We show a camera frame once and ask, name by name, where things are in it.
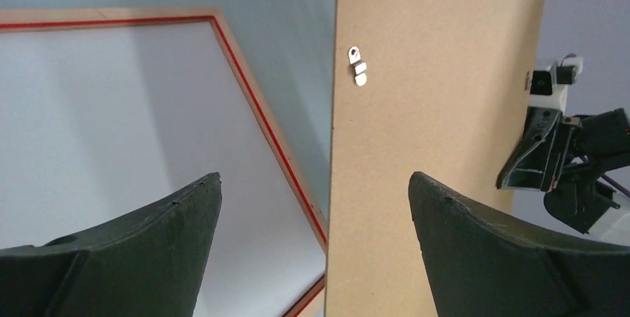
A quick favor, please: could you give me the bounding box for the sunset photo print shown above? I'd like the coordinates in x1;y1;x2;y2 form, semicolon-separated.
0;22;326;317

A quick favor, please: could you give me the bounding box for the small metal turn clip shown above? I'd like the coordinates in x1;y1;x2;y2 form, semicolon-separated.
348;46;367;87

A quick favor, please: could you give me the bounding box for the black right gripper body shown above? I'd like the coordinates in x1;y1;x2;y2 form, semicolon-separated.
496;107;629;234

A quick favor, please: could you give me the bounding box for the brown backing board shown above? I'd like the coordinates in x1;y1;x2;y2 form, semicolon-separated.
325;0;545;316

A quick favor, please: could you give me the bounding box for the orange wooden picture frame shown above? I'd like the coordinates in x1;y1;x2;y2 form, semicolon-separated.
0;7;328;317

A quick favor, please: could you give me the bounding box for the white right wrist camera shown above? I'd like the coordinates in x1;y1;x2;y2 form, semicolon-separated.
528;53;583;112

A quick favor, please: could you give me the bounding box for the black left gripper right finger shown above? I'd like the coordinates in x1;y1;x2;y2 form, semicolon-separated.
408;171;629;316

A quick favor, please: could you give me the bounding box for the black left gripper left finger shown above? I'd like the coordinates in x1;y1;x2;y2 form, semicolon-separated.
1;173;222;316

